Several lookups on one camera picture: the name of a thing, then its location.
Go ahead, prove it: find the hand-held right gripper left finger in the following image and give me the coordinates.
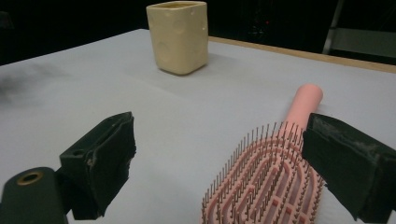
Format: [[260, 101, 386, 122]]
[[57, 111, 137, 220]]

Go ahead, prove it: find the cream square ceramic cup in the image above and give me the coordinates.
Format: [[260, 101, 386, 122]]
[[146, 0, 209, 76]]

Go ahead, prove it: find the pink hairbrush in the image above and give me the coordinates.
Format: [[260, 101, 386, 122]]
[[199, 83, 328, 224]]

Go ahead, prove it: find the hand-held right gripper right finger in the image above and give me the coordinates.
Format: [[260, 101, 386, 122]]
[[301, 112, 396, 224]]

